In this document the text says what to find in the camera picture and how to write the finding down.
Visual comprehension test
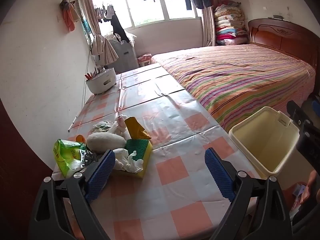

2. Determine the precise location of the green snack packet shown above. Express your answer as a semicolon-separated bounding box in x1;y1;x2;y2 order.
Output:
53;139;88;178

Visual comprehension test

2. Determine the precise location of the black hanging garment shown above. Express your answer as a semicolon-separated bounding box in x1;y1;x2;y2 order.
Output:
110;14;130;43

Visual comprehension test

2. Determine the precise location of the window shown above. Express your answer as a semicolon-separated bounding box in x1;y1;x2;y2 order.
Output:
92;0;203;28

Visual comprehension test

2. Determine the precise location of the grey ribbed cabinet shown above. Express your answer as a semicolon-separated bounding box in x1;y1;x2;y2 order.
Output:
105;36;138;74

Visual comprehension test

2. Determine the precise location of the yellow brown wrapper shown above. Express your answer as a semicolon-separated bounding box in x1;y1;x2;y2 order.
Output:
124;117;152;140

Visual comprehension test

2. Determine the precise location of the wooden bed headboard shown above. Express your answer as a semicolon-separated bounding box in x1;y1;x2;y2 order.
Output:
247;19;320;68

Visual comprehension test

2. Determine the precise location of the crumpled white tissue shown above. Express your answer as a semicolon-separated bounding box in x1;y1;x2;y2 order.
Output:
114;149;144;174

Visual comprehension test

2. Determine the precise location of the person's right forearm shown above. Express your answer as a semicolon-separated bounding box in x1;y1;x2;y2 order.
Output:
290;200;320;233

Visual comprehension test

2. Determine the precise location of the beige striped curtain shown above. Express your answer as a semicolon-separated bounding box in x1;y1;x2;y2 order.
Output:
201;5;217;47

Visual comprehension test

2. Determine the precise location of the green white fabric flower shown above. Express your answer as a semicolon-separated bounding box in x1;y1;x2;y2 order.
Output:
93;121;117;133

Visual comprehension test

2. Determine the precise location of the person's right hand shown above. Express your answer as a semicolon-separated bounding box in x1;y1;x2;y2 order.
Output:
299;170;320;204

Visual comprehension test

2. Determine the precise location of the smartphone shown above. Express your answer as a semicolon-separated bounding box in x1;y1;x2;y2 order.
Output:
292;184;307;202

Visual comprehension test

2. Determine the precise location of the cream plastic bin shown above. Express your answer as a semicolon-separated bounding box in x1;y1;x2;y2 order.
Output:
228;106;300;180

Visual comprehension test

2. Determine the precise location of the crumpled clear plastic bag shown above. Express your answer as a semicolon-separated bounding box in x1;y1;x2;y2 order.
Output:
110;115;131;140

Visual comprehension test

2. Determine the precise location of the tied striped curtain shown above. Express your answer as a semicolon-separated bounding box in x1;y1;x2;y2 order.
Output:
75;0;119;64

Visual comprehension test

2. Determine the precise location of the white frilly cloth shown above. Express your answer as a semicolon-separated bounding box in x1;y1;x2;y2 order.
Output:
104;29;138;43

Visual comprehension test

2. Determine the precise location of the bundle of pens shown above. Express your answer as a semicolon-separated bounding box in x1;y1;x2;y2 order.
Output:
85;66;105;80

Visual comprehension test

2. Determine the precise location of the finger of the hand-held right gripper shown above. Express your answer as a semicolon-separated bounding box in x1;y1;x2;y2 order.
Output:
287;100;313;133
309;94;320;117

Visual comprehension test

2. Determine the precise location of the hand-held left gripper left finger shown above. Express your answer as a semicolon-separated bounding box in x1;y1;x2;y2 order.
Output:
29;149;116;240

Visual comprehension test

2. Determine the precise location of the small hanging laundry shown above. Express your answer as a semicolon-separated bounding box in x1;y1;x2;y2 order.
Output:
94;2;118;23

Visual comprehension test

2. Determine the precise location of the orange cloth on hook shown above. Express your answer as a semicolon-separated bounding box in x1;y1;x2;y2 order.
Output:
59;0;81;32

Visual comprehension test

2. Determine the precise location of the yellow green sponge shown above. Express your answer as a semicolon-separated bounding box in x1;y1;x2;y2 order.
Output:
111;139;153;180

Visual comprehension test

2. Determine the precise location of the pink box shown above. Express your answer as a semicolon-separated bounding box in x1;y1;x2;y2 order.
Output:
137;53;153;67

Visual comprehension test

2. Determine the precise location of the stack of folded quilts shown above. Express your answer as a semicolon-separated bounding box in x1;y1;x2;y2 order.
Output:
214;0;249;47

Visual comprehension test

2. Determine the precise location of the round floor mat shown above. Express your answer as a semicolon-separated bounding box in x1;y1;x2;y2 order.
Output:
286;180;304;213

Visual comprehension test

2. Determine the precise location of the white round container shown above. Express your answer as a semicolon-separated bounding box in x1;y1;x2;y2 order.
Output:
85;67;117;95

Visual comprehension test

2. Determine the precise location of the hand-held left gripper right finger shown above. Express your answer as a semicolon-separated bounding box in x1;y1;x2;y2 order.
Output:
204;148;293;240

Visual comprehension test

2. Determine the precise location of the white lace pouch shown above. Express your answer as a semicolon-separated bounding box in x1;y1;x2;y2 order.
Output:
86;132;127;153

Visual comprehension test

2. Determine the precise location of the blue wall hanging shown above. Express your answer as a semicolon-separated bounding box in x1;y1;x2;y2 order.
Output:
81;17;92;40

